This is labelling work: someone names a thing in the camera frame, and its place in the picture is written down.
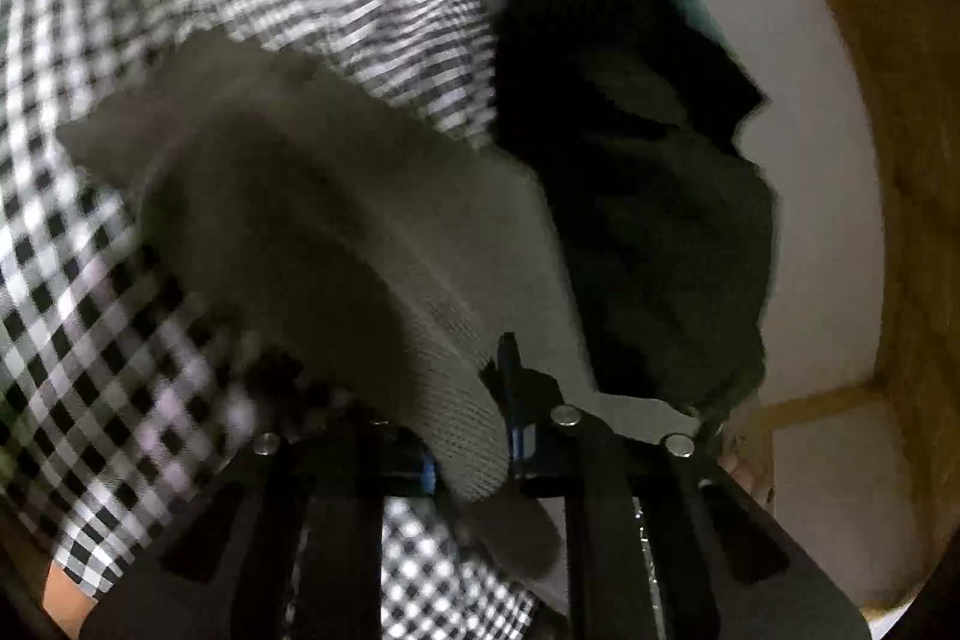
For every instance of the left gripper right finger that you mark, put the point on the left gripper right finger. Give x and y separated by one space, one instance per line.
658 541

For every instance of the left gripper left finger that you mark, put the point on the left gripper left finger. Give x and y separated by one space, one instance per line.
285 543

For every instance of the grey PG MY sweatshirt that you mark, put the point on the grey PG MY sweatshirt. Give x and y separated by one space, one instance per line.
385 257

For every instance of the black clothes pile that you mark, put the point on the black clothes pile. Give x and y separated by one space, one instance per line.
628 115

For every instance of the black white checkered bedsheet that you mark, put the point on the black white checkered bedsheet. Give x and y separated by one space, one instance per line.
120 393

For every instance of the wooden bunk bed frame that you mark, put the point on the wooden bunk bed frame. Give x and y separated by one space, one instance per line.
857 420

